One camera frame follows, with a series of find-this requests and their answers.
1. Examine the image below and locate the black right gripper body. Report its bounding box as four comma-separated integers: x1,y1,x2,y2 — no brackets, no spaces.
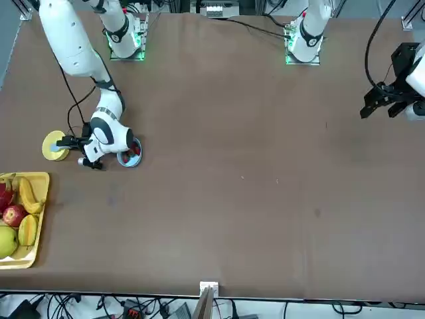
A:
78,123,93,151

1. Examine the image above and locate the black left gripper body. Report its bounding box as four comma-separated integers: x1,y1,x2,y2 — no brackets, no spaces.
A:
390,42,424,89

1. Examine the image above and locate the yellow bowl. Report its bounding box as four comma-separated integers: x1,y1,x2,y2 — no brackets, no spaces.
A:
42,130,70,162

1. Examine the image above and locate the light blue bowl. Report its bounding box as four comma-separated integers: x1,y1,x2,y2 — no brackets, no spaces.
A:
116,138,144,169

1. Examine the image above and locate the yellow tray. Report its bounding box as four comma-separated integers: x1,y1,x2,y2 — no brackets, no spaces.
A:
0,171,50,269

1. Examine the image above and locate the yellow banana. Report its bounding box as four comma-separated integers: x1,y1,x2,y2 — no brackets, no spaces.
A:
19,177,46,215

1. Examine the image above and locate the red dragon fruit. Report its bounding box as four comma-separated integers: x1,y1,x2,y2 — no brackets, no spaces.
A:
0,173,19,213

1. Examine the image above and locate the red apple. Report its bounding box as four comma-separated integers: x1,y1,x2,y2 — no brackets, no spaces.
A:
2,205,28,229

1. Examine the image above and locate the yellow starfruit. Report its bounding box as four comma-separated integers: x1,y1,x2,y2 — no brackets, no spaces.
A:
17,214,39,247

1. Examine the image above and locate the green apple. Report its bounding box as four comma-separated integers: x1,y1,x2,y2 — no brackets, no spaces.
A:
0,225,19,259

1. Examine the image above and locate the large black power adapter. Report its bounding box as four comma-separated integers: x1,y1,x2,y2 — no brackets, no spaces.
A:
0,298,38,319

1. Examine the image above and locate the black red electronic device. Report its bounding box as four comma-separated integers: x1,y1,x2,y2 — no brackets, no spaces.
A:
122,298,144,319

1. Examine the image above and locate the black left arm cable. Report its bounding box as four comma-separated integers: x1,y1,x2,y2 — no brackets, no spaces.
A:
364,0,398,88

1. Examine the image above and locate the aluminium frame rail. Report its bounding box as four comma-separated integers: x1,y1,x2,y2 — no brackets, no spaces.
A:
400,5,425,31
13,0,34,21

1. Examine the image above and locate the black table cable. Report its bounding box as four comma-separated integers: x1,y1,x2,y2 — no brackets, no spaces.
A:
212,16,288,37

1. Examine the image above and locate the white post foot bracket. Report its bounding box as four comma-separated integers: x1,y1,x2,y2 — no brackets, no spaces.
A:
199,281,220,297

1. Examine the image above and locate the aluminium camera post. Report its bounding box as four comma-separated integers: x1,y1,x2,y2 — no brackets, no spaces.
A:
191,286,216,319

